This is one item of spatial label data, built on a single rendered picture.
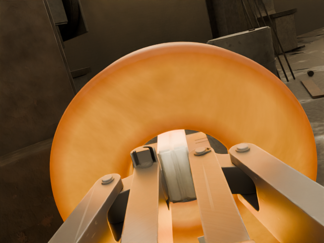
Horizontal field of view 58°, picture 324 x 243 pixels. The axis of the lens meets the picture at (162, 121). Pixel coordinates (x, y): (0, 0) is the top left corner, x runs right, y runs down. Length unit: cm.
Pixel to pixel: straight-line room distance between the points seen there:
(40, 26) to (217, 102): 41
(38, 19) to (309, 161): 45
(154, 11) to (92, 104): 768
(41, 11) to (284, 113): 44
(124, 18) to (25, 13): 687
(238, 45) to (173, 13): 562
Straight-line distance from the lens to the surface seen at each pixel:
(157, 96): 15
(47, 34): 53
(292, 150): 18
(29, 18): 53
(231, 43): 263
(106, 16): 719
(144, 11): 768
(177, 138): 15
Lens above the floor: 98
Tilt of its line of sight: 15 degrees down
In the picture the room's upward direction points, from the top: 14 degrees counter-clockwise
